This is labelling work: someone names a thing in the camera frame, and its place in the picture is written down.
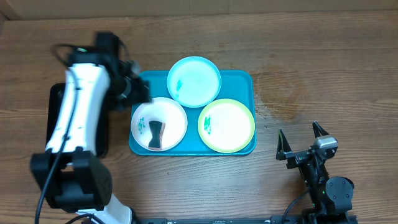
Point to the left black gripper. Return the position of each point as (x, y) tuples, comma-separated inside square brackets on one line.
[(138, 94)]

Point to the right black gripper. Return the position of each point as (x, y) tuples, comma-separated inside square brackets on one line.
[(296, 157)]

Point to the white plate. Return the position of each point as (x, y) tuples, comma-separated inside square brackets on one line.
[(164, 110)]

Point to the black pink sponge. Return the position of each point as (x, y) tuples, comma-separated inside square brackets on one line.
[(157, 130)]

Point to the light blue plate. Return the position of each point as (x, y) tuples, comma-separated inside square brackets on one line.
[(194, 81)]

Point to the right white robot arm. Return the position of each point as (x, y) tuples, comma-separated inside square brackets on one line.
[(331, 196)]

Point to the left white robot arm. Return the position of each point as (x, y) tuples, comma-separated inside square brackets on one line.
[(71, 177)]

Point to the black rectangular water tray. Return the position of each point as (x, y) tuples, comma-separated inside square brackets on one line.
[(102, 130)]

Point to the teal plastic tray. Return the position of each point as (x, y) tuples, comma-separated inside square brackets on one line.
[(235, 84)]

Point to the green rimmed yellow plate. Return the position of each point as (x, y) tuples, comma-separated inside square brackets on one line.
[(226, 126)]

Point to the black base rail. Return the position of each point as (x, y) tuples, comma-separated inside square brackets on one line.
[(248, 220)]

